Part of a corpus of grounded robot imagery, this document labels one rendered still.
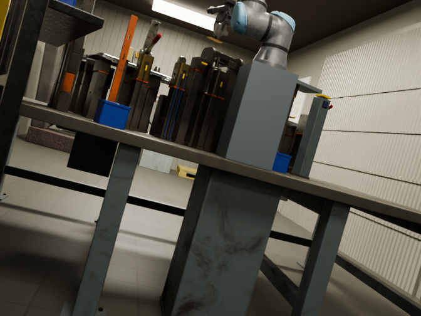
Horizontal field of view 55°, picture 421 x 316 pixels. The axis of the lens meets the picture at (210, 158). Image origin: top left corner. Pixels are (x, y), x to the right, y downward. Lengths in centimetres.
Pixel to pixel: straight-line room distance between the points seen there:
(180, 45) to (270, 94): 713
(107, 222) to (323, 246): 84
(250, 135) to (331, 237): 52
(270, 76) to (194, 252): 75
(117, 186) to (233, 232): 48
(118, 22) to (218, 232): 743
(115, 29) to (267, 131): 726
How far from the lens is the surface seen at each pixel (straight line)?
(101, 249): 153
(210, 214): 157
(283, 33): 174
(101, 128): 142
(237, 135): 161
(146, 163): 744
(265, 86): 164
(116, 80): 192
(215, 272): 164
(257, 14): 172
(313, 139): 226
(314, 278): 173
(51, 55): 674
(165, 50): 867
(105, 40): 868
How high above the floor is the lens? 74
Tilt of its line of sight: 2 degrees down
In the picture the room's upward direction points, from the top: 16 degrees clockwise
